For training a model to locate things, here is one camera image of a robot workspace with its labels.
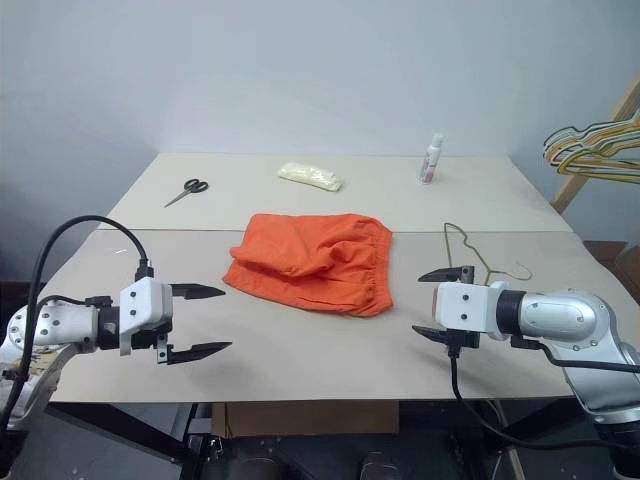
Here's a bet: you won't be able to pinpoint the small clear spray bottle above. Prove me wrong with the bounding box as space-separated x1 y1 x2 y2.
418 132 446 187

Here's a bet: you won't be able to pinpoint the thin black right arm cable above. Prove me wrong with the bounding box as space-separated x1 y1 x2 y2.
509 333 640 375

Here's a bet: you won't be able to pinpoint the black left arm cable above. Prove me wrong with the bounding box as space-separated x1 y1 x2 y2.
0 214 155 431

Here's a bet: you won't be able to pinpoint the white plastic bag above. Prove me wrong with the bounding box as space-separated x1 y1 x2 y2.
276 159 347 193

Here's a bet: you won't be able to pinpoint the black handled scissors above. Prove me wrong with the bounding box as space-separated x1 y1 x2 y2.
163 177 210 209

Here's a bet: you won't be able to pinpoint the cardboard sheet under table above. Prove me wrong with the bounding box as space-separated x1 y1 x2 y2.
211 399 401 439

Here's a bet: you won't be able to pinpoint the black table frame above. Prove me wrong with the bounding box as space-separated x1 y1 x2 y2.
43 398 606 480

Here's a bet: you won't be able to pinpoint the olive wire hanger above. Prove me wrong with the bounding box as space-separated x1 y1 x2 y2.
442 222 533 287

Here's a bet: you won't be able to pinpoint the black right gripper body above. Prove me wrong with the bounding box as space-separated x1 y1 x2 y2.
442 264 482 359

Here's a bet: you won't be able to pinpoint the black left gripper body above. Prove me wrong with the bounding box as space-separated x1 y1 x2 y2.
130 319 175 364

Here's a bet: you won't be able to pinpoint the dark rounded shoe shape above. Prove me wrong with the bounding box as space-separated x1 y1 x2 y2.
358 449 402 480

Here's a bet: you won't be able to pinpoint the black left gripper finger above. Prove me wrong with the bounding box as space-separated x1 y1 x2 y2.
167 341 234 365
169 282 227 302

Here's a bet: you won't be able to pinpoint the brown cardboard box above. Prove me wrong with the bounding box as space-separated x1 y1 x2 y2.
582 239 640 304

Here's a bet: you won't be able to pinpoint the orange shorts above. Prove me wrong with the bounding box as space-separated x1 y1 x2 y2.
222 212 397 318

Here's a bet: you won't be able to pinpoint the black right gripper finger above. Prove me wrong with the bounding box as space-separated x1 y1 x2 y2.
411 324 449 347
417 267 459 285

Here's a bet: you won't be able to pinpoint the wooden clothes rack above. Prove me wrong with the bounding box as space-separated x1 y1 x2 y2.
549 72 640 215

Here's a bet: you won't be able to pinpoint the bundle of coloured hangers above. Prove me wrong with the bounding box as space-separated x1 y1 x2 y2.
552 119 640 178

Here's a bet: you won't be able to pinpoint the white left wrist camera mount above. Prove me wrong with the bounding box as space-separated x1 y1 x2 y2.
118 277 174 357

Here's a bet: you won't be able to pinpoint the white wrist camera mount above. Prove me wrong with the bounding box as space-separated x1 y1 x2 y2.
118 277 174 357
432 280 509 342

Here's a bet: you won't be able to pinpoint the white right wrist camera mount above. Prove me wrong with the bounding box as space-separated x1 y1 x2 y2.
432 280 509 342

